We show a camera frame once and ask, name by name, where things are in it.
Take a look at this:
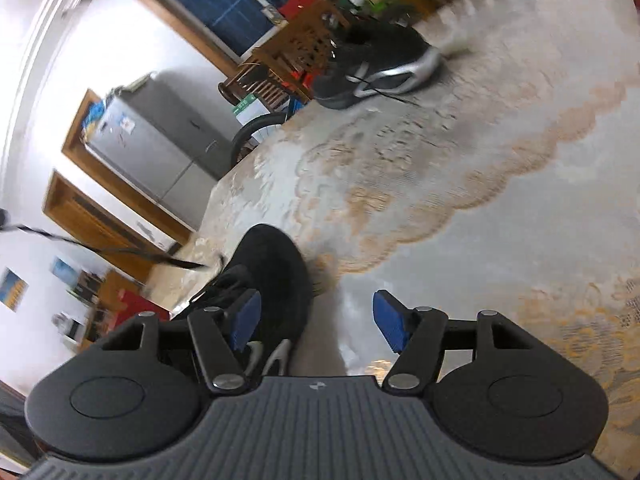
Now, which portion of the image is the black sneaker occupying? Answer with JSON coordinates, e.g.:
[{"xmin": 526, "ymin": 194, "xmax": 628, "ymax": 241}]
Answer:
[
  {"xmin": 311, "ymin": 21, "xmax": 442, "ymax": 110},
  {"xmin": 175, "ymin": 223, "xmax": 314, "ymax": 379}
]

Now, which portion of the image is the black shoelace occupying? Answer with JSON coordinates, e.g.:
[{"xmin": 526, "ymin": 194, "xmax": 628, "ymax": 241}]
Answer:
[{"xmin": 0, "ymin": 208, "xmax": 212, "ymax": 271}]

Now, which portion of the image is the red box on windowsill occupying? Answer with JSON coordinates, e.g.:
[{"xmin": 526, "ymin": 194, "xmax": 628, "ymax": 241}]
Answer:
[{"xmin": 278, "ymin": 0, "xmax": 314, "ymax": 21}]

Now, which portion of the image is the black bicycle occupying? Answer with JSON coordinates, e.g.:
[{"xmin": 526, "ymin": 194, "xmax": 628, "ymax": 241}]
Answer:
[{"xmin": 230, "ymin": 96, "xmax": 305, "ymax": 167}]

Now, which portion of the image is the wooden sideboard cabinet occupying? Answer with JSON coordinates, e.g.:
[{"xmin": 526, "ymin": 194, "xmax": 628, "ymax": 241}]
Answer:
[{"xmin": 74, "ymin": 268, "xmax": 144, "ymax": 354}]

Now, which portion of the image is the floral lace tablecloth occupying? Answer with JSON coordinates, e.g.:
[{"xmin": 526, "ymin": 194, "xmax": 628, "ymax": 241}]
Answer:
[{"xmin": 181, "ymin": 0, "xmax": 639, "ymax": 478}]

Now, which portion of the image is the red wooden chair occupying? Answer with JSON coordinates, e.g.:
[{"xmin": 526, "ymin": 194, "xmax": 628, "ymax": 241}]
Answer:
[{"xmin": 116, "ymin": 289, "xmax": 170, "ymax": 325}]

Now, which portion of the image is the white microwave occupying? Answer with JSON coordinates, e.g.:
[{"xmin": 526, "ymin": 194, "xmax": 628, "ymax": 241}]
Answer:
[{"xmin": 51, "ymin": 312, "xmax": 86, "ymax": 344}]

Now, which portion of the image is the brown wooden chair far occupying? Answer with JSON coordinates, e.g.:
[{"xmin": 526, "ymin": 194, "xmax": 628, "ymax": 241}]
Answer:
[{"xmin": 252, "ymin": 0, "xmax": 348, "ymax": 102}]

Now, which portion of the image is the blue water dispenser bottle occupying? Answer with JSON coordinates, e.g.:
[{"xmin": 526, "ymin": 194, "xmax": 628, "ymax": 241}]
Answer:
[{"xmin": 51, "ymin": 258, "xmax": 79, "ymax": 287}]

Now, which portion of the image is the silver refrigerator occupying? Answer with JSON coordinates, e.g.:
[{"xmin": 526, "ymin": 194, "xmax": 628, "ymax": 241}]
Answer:
[{"xmin": 84, "ymin": 74, "xmax": 231, "ymax": 230}]

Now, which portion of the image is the white green box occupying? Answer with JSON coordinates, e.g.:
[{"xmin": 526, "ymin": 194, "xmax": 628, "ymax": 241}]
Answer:
[{"xmin": 233, "ymin": 93, "xmax": 270, "ymax": 126}]

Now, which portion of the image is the framed wall picture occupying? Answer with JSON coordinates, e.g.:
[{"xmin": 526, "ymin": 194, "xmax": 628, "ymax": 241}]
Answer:
[{"xmin": 0, "ymin": 268, "xmax": 28, "ymax": 311}]

